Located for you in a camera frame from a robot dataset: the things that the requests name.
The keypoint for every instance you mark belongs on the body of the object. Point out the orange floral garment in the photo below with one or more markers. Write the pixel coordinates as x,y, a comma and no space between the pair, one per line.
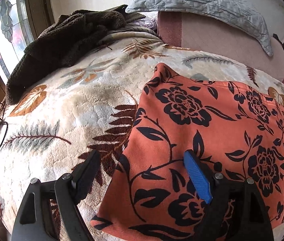
230,127

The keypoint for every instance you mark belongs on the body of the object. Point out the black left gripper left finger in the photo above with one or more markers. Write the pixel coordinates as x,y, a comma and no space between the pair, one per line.
34,220

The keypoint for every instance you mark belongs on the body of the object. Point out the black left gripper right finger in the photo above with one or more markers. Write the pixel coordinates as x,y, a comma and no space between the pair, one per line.
249,219

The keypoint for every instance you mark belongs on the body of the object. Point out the cream leaf-pattern fleece blanket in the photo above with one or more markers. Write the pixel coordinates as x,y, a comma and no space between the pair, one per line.
92,106

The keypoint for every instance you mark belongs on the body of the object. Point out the pink bed sheet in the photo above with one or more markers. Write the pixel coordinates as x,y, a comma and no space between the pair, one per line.
202,33

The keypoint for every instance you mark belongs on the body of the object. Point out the dark brown fleece blanket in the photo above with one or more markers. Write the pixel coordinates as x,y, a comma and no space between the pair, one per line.
63,44

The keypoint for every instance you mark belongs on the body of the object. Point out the stained glass window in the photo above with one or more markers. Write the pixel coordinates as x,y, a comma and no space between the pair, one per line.
15,35

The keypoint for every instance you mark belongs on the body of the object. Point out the lilac patterned cloth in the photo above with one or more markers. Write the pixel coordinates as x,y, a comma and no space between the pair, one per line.
149,21

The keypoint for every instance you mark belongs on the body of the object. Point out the grey quilted pillow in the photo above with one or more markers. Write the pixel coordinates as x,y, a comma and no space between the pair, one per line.
236,13

